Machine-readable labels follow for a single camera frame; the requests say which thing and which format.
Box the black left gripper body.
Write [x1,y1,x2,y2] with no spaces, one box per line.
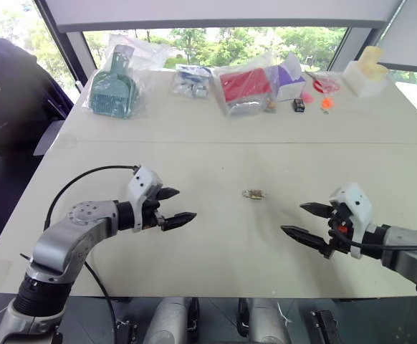
[139,191,166,231]

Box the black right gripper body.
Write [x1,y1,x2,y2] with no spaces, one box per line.
[324,201,356,258]

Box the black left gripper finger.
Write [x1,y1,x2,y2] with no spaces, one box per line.
[156,186,181,202]
[160,211,198,231]

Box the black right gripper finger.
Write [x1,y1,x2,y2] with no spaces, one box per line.
[280,225,331,259]
[299,201,334,218]

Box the small brass padlock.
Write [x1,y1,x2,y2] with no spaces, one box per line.
[241,188,262,202]

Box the silver rounded robot leg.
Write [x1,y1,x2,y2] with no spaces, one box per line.
[146,297,196,344]
[245,297,292,344]

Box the bag of blue white parts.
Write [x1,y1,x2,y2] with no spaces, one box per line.
[168,64,214,99]

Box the green dustpan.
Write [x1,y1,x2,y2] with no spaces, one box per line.
[89,51,140,120]

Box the black clamp under table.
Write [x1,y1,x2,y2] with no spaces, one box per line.
[114,320,138,344]

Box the red box in plastic bag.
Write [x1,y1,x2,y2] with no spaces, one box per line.
[213,67,274,118]

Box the purple and white box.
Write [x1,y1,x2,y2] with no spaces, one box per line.
[265,52,307,103]

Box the clear plastic dustpan bag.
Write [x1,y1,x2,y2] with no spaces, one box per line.
[82,33,171,121]

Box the dark chair with jacket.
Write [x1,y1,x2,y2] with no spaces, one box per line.
[0,37,75,239]

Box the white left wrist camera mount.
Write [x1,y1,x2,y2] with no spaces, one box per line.
[127,166,163,216]

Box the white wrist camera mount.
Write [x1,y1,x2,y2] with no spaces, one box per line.
[328,182,373,259]
[127,166,163,216]

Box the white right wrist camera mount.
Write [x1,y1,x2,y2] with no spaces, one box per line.
[328,182,373,259]

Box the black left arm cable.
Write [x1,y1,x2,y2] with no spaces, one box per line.
[43,164,141,344]

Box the black bracket under table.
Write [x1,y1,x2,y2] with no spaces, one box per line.
[309,309,339,344]

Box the red handled tool in bag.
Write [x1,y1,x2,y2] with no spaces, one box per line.
[304,70,342,95]

